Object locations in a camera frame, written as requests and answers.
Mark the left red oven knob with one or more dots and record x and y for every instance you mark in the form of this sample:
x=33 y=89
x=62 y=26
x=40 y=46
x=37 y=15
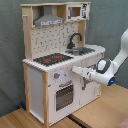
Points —
x=56 y=75

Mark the toy microwave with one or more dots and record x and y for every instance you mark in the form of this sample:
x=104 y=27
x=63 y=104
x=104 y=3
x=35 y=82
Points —
x=78 y=11

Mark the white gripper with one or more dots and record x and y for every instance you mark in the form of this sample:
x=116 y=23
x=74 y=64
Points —
x=84 y=72

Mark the black toy stovetop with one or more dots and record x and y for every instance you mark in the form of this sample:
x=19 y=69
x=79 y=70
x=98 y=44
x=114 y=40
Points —
x=52 y=59

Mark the white fridge door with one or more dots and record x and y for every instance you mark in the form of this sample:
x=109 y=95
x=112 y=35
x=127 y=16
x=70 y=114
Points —
x=89 y=90

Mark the toy oven door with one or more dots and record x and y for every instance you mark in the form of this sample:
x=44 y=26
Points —
x=64 y=97

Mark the black toy faucet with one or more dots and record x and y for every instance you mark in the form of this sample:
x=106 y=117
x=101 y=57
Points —
x=71 y=43

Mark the grey toy sink basin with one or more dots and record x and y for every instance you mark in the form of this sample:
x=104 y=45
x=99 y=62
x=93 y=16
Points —
x=79 y=51

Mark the grey range hood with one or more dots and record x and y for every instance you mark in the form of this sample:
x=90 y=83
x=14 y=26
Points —
x=48 y=18

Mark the wooden toy kitchen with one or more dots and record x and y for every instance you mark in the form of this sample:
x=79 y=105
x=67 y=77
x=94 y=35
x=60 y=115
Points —
x=40 y=84

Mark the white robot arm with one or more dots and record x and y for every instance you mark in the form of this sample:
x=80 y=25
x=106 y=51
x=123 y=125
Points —
x=106 y=69

